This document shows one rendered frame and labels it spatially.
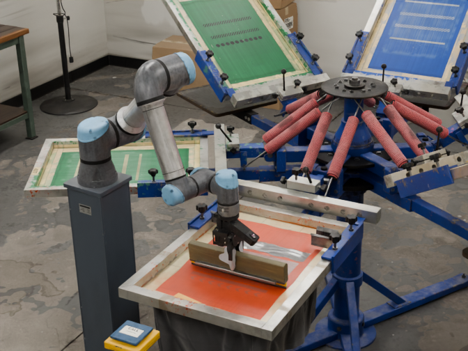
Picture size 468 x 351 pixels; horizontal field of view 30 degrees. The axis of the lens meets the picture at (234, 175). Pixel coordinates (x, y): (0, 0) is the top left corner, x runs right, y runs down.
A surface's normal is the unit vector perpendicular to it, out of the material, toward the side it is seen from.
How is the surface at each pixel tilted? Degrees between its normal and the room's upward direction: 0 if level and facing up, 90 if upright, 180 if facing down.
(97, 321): 90
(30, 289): 0
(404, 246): 0
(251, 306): 0
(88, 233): 90
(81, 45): 90
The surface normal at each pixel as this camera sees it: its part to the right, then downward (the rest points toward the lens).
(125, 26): -0.48, 0.37
